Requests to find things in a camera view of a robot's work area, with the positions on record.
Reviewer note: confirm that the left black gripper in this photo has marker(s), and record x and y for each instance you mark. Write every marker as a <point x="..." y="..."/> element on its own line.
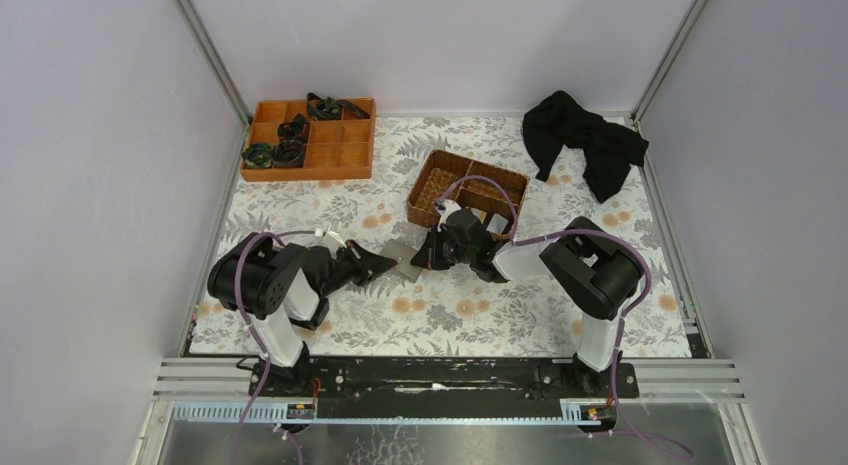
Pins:
<point x="358" y="267"/>

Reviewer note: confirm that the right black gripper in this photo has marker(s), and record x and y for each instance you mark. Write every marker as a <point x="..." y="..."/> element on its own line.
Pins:
<point x="436" y="249"/>

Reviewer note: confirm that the grey leather card holder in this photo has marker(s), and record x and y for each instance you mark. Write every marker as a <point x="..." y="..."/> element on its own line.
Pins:
<point x="403" y="255"/>

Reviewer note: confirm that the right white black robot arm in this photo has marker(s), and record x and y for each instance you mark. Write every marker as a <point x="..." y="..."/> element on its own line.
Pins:
<point x="597" y="271"/>

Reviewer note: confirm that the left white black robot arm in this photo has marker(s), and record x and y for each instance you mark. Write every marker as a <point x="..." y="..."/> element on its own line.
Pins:
<point x="277" y="287"/>

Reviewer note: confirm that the cards stack in basket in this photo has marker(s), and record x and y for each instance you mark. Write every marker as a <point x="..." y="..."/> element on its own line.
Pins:
<point x="495" y="223"/>

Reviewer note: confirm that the brown wicker divided basket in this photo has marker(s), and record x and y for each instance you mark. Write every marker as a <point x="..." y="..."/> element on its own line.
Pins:
<point x="491" y="190"/>

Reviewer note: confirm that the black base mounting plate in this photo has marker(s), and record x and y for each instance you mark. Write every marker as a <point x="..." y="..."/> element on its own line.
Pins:
<point x="345" y="387"/>

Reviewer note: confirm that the orange compartment tray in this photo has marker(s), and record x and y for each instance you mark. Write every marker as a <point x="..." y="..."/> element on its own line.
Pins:
<point x="312" y="139"/>

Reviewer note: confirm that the black crumpled cloth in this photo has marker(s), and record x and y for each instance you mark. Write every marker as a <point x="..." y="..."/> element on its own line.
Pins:
<point x="610" y="150"/>

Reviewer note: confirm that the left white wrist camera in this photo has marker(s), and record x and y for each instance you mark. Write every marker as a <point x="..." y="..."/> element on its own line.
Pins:
<point x="333" y="240"/>

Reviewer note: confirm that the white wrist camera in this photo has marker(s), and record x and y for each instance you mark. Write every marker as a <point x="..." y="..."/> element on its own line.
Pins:
<point x="333" y="240"/>
<point x="445" y="208"/>

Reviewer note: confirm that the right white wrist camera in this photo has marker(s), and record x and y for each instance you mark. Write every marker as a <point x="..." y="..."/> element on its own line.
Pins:
<point x="445" y="208"/>

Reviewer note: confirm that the aluminium frame rail front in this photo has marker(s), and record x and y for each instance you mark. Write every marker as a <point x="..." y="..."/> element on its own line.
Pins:
<point x="216" y="389"/>

